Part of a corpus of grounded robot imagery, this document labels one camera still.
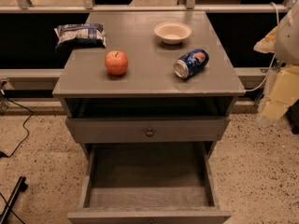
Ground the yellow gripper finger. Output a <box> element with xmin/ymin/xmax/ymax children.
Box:
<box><xmin>253</xmin><ymin>27</ymin><xmax>278</xmax><ymax>53</ymax></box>
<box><xmin>257</xmin><ymin>65</ymin><xmax>299</xmax><ymax>126</ymax></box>

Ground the red apple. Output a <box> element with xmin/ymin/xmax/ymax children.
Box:
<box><xmin>105</xmin><ymin>50</ymin><xmax>128</xmax><ymax>76</ymax></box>

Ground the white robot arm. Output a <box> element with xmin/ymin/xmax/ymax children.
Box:
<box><xmin>253</xmin><ymin>1</ymin><xmax>299</xmax><ymax>126</ymax></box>

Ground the grey wooden drawer cabinet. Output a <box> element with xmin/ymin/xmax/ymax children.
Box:
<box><xmin>51</xmin><ymin>10</ymin><xmax>247</xmax><ymax>161</ymax></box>

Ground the round drawer knob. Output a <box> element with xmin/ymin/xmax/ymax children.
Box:
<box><xmin>146</xmin><ymin>129</ymin><xmax>154</xmax><ymax>137</ymax></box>

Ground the open grey middle drawer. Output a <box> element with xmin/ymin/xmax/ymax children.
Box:
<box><xmin>67</xmin><ymin>143</ymin><xmax>231</xmax><ymax>224</ymax></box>

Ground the closed grey top drawer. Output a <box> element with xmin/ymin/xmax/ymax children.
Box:
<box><xmin>65</xmin><ymin>117</ymin><xmax>230</xmax><ymax>144</ymax></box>

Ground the blue soda can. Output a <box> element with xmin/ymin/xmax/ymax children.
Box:
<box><xmin>174</xmin><ymin>49</ymin><xmax>209</xmax><ymax>78</ymax></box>

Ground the white paper bowl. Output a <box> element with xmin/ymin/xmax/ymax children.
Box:
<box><xmin>154</xmin><ymin>22</ymin><xmax>192</xmax><ymax>45</ymax></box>

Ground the blue white chip bag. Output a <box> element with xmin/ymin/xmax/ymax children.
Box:
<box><xmin>54</xmin><ymin>23</ymin><xmax>106</xmax><ymax>49</ymax></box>

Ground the black metal stand leg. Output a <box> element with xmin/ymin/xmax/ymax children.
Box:
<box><xmin>0</xmin><ymin>176</ymin><xmax>28</xmax><ymax>224</ymax></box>

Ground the white cable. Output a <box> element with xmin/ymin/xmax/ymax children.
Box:
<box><xmin>245</xmin><ymin>2</ymin><xmax>281</xmax><ymax>93</ymax></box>

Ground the black floor cable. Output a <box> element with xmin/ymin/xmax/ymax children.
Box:
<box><xmin>0</xmin><ymin>96</ymin><xmax>35</xmax><ymax>159</ymax></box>

